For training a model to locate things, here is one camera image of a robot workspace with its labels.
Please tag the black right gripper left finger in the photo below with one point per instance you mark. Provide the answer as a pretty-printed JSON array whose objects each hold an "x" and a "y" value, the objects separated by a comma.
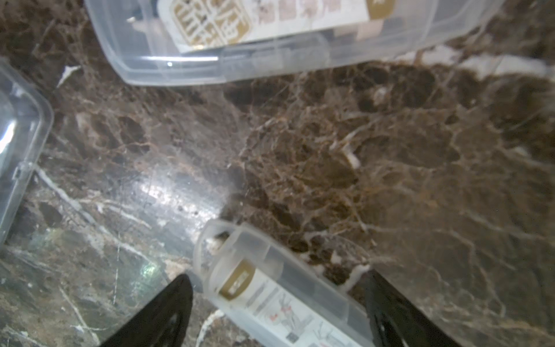
[{"x": 162, "y": 322}]

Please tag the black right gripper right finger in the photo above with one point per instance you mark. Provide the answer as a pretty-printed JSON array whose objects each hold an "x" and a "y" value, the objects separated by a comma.
[{"x": 395, "y": 321}]

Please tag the clear compass case back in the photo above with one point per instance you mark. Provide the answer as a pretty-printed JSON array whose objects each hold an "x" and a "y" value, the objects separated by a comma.
[{"x": 179, "y": 43}]

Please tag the clear case gold label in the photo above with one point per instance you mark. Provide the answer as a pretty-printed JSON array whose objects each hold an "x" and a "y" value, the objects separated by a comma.
[{"x": 268, "y": 292}]

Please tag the clear case side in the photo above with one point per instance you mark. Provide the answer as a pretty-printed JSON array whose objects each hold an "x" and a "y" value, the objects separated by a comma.
[{"x": 26, "y": 121}]

